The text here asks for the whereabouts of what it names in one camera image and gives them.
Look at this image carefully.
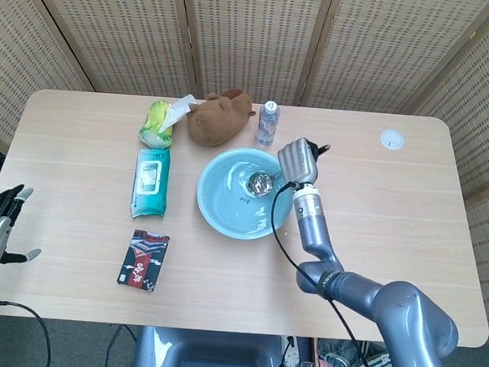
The white perforated spatula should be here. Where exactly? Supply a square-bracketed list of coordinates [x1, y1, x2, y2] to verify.
[273, 334, 301, 367]

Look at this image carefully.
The metal ladle black handle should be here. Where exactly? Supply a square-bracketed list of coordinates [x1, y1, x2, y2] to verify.
[244, 137, 332, 202]

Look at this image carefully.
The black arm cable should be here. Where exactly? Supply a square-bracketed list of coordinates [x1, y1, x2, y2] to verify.
[260, 179, 392, 367]
[0, 292, 56, 367]

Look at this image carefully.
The yellow green tissue pack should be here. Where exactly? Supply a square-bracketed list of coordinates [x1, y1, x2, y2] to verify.
[136, 90, 199, 152]

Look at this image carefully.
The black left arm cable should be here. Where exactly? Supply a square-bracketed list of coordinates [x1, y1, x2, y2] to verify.
[0, 292, 56, 367]

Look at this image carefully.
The light blue bowl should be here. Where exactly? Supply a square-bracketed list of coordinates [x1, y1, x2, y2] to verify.
[193, 144, 297, 243]

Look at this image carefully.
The brown plush capybara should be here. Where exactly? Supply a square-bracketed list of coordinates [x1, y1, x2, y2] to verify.
[185, 85, 259, 152]

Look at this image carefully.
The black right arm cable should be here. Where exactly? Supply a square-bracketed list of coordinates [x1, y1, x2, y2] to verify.
[260, 179, 392, 367]

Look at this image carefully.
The green wet wipes pack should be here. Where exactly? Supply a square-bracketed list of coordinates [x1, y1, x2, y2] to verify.
[130, 147, 173, 222]

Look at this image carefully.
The bamboo folding screen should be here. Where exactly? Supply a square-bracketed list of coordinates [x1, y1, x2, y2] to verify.
[0, 0, 489, 336]

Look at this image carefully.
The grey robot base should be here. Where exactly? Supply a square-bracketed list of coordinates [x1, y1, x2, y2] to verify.
[129, 324, 293, 367]

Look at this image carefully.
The clear water bottle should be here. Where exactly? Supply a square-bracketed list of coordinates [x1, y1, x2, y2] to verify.
[254, 100, 281, 148]

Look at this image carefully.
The white round cable grommet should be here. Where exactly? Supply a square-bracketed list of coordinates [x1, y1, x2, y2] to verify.
[378, 127, 407, 152]

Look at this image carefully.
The red black snack packet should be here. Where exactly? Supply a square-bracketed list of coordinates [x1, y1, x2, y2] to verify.
[116, 227, 172, 293]

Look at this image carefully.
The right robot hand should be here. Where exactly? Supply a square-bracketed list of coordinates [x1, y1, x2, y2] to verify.
[275, 136, 332, 187]

